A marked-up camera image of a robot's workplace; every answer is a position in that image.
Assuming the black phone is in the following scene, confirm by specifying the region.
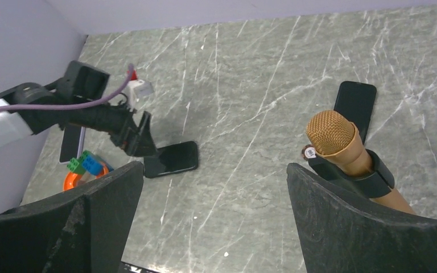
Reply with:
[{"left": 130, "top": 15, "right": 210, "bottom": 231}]
[
  {"left": 59, "top": 125, "right": 85, "bottom": 164},
  {"left": 333, "top": 81, "right": 377, "bottom": 144}
]

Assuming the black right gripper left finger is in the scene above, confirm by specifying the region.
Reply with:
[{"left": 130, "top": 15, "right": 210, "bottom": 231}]
[{"left": 0, "top": 161, "right": 144, "bottom": 272}]

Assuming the green toy brick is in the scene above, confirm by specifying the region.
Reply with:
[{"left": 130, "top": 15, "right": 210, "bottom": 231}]
[{"left": 67, "top": 150, "right": 93, "bottom": 175}]

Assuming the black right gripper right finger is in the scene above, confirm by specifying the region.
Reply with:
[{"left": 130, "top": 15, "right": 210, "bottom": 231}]
[{"left": 287, "top": 163, "right": 437, "bottom": 272}]

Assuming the blue toy brick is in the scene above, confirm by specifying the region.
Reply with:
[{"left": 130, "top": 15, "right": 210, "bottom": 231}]
[{"left": 81, "top": 150, "right": 104, "bottom": 176}]

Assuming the orange ring toy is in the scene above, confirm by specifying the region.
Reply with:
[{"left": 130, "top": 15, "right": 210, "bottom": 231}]
[{"left": 63, "top": 165, "right": 110, "bottom": 191}]

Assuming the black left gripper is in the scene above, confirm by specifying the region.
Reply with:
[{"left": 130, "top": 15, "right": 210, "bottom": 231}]
[{"left": 68, "top": 104, "right": 158, "bottom": 158}]

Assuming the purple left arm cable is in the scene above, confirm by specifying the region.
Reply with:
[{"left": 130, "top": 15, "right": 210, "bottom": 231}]
[{"left": 0, "top": 63, "right": 135, "bottom": 118}]

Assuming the round poker chip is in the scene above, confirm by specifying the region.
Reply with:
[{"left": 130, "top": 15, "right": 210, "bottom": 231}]
[{"left": 302, "top": 144, "right": 316, "bottom": 161}]

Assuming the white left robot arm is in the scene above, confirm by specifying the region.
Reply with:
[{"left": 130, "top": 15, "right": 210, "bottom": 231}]
[{"left": 0, "top": 61, "right": 158, "bottom": 158}]

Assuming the black phone by microphone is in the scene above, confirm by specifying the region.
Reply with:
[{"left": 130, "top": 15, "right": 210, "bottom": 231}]
[{"left": 333, "top": 81, "right": 377, "bottom": 144}]

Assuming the black microphone stand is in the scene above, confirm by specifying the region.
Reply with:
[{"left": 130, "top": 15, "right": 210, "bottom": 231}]
[{"left": 307, "top": 150, "right": 395, "bottom": 198}]

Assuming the blue phone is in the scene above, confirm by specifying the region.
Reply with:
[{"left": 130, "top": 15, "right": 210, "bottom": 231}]
[{"left": 144, "top": 141, "right": 199, "bottom": 179}]

